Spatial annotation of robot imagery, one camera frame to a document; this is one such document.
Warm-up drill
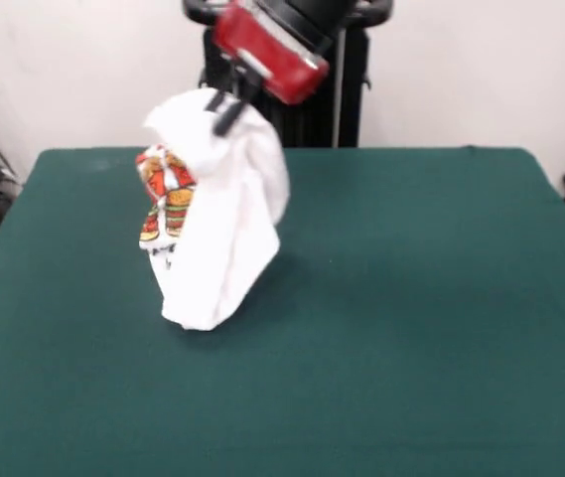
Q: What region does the dark green table cloth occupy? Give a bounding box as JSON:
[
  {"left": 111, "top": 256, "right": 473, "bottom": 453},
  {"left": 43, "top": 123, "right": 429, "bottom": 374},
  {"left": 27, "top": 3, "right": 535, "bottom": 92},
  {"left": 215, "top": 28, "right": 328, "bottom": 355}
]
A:
[{"left": 0, "top": 145, "right": 565, "bottom": 477}]

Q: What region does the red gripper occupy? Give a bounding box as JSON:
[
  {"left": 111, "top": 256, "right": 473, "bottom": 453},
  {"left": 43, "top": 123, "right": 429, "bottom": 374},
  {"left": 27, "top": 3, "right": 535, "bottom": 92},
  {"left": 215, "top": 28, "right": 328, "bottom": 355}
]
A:
[{"left": 205, "top": 3, "right": 331, "bottom": 137}]

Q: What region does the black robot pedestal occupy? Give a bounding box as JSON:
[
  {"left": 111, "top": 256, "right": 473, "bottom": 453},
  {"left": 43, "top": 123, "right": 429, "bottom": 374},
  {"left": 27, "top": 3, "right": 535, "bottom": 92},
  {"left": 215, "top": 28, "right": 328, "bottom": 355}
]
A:
[{"left": 182, "top": 0, "right": 392, "bottom": 149}]

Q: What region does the white printed T-shirt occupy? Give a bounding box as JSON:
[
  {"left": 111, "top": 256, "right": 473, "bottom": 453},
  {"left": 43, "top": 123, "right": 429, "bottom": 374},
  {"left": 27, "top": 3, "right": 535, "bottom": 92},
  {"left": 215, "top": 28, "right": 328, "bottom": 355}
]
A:
[{"left": 136, "top": 88, "right": 292, "bottom": 332}]

